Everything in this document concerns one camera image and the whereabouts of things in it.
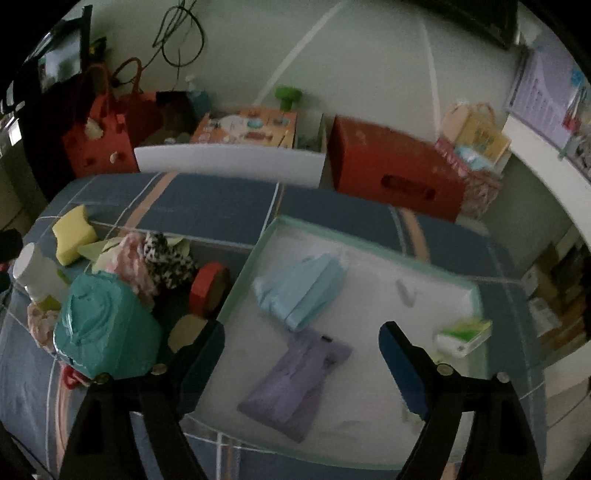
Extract red felt tote bag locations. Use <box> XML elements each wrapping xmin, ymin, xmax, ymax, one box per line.
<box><xmin>62</xmin><ymin>65</ymin><xmax>139</xmax><ymax>178</ymax></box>
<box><xmin>111</xmin><ymin>58</ymin><xmax>160</xmax><ymax>148</ymax></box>

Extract orange toy box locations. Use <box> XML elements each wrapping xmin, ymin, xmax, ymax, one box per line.
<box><xmin>190</xmin><ymin>107</ymin><xmax>298</xmax><ymax>149</ymax></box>

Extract wall poster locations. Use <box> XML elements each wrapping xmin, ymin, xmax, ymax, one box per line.
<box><xmin>505</xmin><ymin>46</ymin><xmax>591</xmax><ymax>148</ymax></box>

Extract beige round puff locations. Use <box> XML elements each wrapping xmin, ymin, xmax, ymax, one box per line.
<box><xmin>167</xmin><ymin>315</ymin><xmax>211</xmax><ymax>354</ymax></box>

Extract white shelf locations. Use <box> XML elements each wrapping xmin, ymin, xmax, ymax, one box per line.
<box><xmin>501</xmin><ymin>113</ymin><xmax>591</xmax><ymax>250</ymax></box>

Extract white pill bottle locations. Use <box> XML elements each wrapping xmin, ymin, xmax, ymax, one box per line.
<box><xmin>12</xmin><ymin>243</ymin><xmax>72</xmax><ymax>311</ymax></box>

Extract red cardboard box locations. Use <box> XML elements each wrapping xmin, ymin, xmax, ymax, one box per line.
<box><xmin>329</xmin><ymin>115</ymin><xmax>467</xmax><ymax>223</ymax></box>

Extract red white scrunchie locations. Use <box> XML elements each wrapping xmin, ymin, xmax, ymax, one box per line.
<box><xmin>60</xmin><ymin>364</ymin><xmax>93</xmax><ymax>392</ymax></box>

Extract light green tray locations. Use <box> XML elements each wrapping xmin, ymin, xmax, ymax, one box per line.
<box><xmin>182</xmin><ymin>215</ymin><xmax>485</xmax><ymax>472</ymax></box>

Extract yellow paper bag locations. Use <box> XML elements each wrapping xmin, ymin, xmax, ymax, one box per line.
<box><xmin>441</xmin><ymin>102</ymin><xmax>512</xmax><ymax>167</ymax></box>

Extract pink chevron cloth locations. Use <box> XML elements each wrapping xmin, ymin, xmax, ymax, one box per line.
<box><xmin>104</xmin><ymin>232</ymin><xmax>158</xmax><ymax>308</ymax></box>

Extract white board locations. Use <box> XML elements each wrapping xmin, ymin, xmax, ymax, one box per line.
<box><xmin>134</xmin><ymin>144</ymin><xmax>326</xmax><ymax>189</ymax></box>

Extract leopard print cloth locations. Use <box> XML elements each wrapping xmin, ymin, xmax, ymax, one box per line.
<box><xmin>144</xmin><ymin>232</ymin><xmax>198</xmax><ymax>289</ymax></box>

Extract teal plastic wipes box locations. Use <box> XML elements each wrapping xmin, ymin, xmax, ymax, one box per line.
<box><xmin>53</xmin><ymin>271</ymin><xmax>163</xmax><ymax>380</ymax></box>

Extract pile of small boxes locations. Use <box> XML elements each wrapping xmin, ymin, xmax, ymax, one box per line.
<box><xmin>522</xmin><ymin>240</ymin><xmax>591</xmax><ymax>352</ymax></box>

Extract red tape roll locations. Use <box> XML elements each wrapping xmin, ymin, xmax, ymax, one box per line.
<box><xmin>188</xmin><ymin>262</ymin><xmax>232</xmax><ymax>319</ymax></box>

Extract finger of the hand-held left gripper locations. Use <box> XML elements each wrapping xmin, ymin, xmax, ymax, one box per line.
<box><xmin>0</xmin><ymin>230</ymin><xmax>24</xmax><ymax>264</ymax></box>

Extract black television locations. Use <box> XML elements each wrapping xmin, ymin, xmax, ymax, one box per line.
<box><xmin>406</xmin><ymin>0</ymin><xmax>520</xmax><ymax>51</ymax></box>

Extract blue wipes packet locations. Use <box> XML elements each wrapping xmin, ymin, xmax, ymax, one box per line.
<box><xmin>455</xmin><ymin>145</ymin><xmax>495</xmax><ymax>171</ymax></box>

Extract black hanging cables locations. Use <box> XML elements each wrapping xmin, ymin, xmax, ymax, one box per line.
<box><xmin>152</xmin><ymin>0</ymin><xmax>206</xmax><ymax>70</ymax></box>

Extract green toy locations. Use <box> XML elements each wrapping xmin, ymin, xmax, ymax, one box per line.
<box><xmin>274</xmin><ymin>86</ymin><xmax>303</xmax><ymax>112</ymax></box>

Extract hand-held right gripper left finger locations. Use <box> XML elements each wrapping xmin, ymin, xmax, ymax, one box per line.
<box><xmin>59</xmin><ymin>318</ymin><xmax>227</xmax><ymax>480</ymax></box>

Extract purple cloth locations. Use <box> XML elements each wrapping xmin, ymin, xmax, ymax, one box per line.
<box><xmin>237</xmin><ymin>329</ymin><xmax>354</xmax><ymax>444</ymax></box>

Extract blue face mask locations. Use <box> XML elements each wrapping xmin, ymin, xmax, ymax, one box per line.
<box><xmin>253</xmin><ymin>254</ymin><xmax>348</xmax><ymax>332</ymax></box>

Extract green tissue packet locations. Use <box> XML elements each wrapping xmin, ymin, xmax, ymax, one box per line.
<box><xmin>434</xmin><ymin>318</ymin><xmax>493</xmax><ymax>358</ymax></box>

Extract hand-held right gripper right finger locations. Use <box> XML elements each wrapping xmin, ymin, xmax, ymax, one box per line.
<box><xmin>378</xmin><ymin>320</ymin><xmax>543</xmax><ymax>480</ymax></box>

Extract teal soap bottle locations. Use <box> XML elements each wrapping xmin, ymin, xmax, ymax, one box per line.
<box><xmin>185</xmin><ymin>76</ymin><xmax>211</xmax><ymax>114</ymax></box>

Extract yellow sponge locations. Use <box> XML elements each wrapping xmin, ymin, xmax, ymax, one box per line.
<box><xmin>52</xmin><ymin>205</ymin><xmax>100</xmax><ymax>266</ymax></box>

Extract black cabinet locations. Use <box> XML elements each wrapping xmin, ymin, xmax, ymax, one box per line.
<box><xmin>18</xmin><ymin>74</ymin><xmax>88</xmax><ymax>199</ymax></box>

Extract green cloth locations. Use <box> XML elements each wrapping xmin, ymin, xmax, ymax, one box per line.
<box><xmin>78</xmin><ymin>236</ymin><xmax>190</xmax><ymax>273</ymax></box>

